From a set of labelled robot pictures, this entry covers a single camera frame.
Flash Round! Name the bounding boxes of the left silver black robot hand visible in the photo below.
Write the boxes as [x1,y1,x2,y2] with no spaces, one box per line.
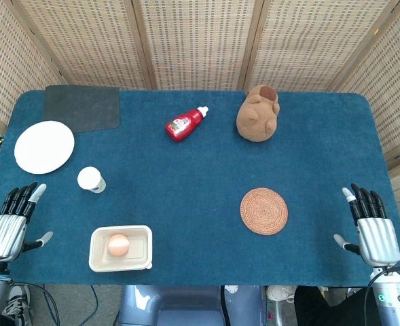
[0,182,54,264]

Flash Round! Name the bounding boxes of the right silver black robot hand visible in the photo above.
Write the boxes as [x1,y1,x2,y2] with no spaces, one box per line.
[333,183,400,268]

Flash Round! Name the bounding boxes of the white paper cup blue flower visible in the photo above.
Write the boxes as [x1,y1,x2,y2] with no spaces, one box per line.
[77,166,107,194]

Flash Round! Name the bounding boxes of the white round plate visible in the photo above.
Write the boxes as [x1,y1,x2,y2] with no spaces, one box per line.
[14,120,76,175]

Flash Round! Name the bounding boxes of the peach coloured ball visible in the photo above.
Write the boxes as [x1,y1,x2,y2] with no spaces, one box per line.
[107,234,130,257]

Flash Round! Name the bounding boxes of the round woven rattan coaster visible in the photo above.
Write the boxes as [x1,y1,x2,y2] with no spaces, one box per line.
[240,187,289,236]

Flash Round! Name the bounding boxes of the grey white sneaker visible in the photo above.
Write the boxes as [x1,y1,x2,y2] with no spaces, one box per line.
[1,285,33,326]

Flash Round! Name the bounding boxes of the black trousers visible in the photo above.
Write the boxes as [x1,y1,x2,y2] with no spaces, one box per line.
[293,285,376,326]

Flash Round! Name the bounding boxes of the white shoe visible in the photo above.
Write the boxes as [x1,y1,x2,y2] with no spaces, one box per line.
[266,285,299,304]

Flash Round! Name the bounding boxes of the beige rectangular food tray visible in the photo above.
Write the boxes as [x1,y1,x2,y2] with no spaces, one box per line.
[88,225,153,273]

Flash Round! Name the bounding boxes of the dark grey rectangular mat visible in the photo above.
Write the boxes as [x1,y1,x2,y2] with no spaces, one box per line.
[43,85,121,134]

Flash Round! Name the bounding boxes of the brown plush toy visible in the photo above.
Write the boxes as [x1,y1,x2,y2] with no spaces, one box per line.
[236,84,281,143]

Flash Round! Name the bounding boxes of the blue table cloth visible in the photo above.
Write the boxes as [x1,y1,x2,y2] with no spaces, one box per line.
[0,90,400,288]

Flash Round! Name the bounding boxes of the blue-grey robot torso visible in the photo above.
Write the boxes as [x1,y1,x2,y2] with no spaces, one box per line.
[116,284,267,326]

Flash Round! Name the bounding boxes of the red bottle white cap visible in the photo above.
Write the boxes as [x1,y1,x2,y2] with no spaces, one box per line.
[165,105,210,144]

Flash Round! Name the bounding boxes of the bamboo folding screen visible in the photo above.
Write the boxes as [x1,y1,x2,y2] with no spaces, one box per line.
[0,0,400,218]

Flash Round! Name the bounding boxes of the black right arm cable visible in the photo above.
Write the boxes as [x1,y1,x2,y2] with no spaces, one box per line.
[365,266,400,300]

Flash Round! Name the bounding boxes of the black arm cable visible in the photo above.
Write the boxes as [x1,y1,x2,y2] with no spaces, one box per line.
[365,266,400,300]
[9,280,62,326]

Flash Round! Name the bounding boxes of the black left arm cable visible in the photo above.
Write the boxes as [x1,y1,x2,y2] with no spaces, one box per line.
[9,280,62,326]

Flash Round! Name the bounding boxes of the blue floor cable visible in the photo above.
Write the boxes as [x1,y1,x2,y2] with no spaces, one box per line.
[79,285,101,326]

